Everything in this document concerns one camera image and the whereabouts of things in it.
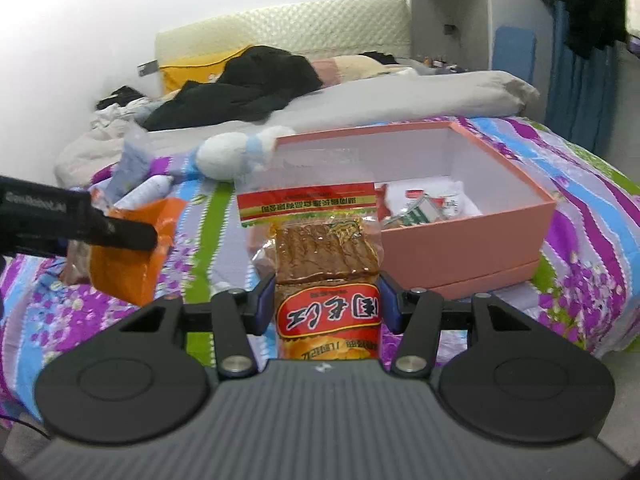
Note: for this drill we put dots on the shrimp flavor snack bag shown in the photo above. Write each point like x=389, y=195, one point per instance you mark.
x=448, y=194

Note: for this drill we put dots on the blue curtain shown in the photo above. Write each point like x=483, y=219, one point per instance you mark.
x=582, y=91

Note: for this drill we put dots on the black jacket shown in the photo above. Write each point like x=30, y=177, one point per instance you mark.
x=252, y=86

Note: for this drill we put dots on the pale blue plastic pouch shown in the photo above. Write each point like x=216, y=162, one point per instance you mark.
x=134, y=164

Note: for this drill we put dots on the pink cardboard box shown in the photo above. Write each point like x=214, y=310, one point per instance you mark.
x=463, y=218

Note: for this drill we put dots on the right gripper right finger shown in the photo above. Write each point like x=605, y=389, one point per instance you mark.
x=416, y=315

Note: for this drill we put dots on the yellow pillow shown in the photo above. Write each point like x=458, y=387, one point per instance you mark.
x=202, y=69

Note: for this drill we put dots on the beige pink pillow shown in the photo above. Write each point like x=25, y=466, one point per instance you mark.
x=345, y=68

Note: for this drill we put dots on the grey duvet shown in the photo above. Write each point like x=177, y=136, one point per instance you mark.
x=388, y=98

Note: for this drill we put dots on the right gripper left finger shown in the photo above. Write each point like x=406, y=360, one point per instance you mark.
x=237, y=314

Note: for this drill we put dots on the white blue plush toy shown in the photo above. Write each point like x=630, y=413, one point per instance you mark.
x=227, y=156

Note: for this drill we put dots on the white wardrobe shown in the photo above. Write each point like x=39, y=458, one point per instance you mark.
x=463, y=31

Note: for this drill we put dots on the pile of clothes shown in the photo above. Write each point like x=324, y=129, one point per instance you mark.
x=124, y=103

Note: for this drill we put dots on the orange snack packet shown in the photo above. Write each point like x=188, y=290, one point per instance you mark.
x=126, y=274

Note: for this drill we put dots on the blue mat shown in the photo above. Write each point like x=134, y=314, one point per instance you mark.
x=514, y=52

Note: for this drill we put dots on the brown red snack strip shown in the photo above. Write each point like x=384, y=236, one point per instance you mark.
x=321, y=243

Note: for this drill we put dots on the white spray bottle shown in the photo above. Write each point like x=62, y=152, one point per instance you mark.
x=152, y=189

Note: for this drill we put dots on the green pickled vegetable packet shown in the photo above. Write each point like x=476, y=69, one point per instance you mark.
x=419, y=212

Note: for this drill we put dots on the cream quilted headboard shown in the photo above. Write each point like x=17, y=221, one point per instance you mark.
x=316, y=29

